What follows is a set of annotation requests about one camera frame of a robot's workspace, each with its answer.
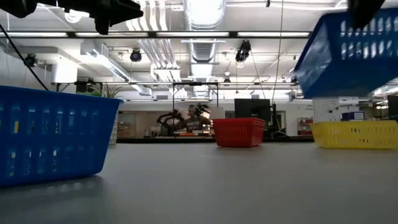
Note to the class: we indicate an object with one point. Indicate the yellow plastic basket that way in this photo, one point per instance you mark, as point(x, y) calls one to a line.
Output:
point(354, 137)

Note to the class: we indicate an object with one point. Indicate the red plastic basket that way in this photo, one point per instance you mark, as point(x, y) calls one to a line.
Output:
point(239, 119)
point(239, 137)

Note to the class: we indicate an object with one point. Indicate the person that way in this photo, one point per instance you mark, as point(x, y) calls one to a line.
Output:
point(192, 124)

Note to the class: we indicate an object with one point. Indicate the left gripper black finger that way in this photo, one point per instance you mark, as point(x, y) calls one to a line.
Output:
point(126, 7)
point(124, 17)

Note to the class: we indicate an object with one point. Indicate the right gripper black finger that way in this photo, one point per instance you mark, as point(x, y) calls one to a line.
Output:
point(363, 11)

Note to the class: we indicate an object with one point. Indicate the black ceiling spotlight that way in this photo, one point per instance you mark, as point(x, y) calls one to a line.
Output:
point(136, 56)
point(30, 59)
point(242, 51)

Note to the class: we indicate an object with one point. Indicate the black background robot arm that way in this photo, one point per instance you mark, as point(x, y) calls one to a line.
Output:
point(202, 109)
point(168, 117)

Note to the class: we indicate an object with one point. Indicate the green succulent plant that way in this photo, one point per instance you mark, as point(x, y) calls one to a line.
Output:
point(110, 92)

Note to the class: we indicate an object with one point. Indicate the white column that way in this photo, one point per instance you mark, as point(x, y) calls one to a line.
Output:
point(325, 110)

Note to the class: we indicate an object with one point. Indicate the black monitor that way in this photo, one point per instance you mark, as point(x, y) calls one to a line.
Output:
point(393, 105)
point(252, 109)

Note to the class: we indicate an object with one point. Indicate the blue box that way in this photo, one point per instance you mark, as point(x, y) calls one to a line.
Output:
point(353, 116)

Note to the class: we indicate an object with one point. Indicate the red storage bins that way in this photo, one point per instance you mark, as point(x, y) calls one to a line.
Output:
point(304, 127)

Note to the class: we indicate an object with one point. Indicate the white patterned plant pot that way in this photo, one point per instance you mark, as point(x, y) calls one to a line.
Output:
point(113, 130)

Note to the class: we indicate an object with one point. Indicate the black beam with light strips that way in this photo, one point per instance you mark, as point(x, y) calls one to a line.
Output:
point(152, 34)

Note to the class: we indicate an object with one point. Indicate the blue plastic basket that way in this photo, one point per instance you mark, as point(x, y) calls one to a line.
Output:
point(56, 140)
point(342, 74)

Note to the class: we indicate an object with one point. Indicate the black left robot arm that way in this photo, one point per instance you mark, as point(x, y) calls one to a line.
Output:
point(15, 6)

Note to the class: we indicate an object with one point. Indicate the silver ventilation duct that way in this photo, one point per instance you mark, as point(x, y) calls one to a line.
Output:
point(203, 15)

